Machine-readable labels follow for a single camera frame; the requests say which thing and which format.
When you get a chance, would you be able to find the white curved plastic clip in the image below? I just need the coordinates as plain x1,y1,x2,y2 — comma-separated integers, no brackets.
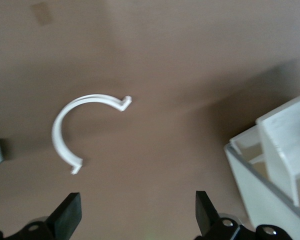
51,93,133,176

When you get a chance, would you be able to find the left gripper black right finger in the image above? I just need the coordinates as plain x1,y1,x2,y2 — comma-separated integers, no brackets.
194,190,241,240

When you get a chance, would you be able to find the white drawer cabinet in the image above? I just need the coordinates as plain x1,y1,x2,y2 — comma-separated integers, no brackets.
223,91,300,240

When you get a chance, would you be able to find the white plastic drawer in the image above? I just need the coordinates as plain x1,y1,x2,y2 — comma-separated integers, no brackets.
255,91,300,207

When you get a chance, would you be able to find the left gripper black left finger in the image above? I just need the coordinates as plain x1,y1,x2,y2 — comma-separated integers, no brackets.
13,191,83,240

